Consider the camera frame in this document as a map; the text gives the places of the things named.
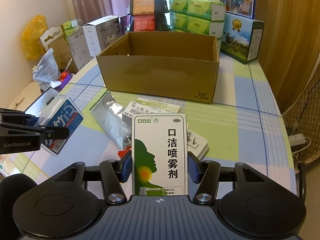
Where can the green white spray medicine box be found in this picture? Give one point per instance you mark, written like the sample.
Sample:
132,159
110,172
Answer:
159,154

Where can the white humidifier box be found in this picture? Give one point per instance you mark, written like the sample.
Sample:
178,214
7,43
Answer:
101,33

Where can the silver foil pouch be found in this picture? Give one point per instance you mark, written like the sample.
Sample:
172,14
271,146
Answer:
108,114

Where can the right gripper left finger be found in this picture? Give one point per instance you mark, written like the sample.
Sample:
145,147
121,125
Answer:
113,173

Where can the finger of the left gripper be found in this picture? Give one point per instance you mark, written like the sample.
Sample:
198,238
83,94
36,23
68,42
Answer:
31,120
54,132

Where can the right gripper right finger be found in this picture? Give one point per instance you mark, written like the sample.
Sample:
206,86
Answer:
206,175

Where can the blue dental floss box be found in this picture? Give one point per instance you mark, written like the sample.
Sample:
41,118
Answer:
61,112

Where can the flat white green medicine box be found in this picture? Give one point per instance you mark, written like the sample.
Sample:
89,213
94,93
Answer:
160,103

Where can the clear plastic bag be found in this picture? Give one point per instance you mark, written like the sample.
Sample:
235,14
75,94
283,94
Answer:
47,71

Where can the white power strip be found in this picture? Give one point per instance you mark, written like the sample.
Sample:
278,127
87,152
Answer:
297,139

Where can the white power plug adapter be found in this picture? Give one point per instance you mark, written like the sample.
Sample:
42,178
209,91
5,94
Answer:
197,144

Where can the orange black noodle bowl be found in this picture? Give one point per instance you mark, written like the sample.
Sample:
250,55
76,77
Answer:
148,7

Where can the red black noodle bowl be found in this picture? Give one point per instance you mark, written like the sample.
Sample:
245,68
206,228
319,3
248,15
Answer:
152,22

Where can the yellow plastic bag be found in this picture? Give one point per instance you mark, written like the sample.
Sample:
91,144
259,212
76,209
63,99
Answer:
30,38

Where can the blue milk carton box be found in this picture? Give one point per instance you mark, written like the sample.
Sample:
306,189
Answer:
241,37

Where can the open white brown box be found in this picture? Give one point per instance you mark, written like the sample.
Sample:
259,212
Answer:
41,102

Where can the white ointment medicine box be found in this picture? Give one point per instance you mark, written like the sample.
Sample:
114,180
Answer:
145,107

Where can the brown cardboard hanger box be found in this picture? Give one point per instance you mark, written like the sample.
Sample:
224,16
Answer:
55,38

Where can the checked tablecloth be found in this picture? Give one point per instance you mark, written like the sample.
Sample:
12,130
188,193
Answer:
243,124

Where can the green tissue pack bundle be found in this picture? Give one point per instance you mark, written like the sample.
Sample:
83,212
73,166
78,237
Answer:
203,17

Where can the brown quilted chair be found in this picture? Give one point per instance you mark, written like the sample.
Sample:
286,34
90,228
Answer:
303,117

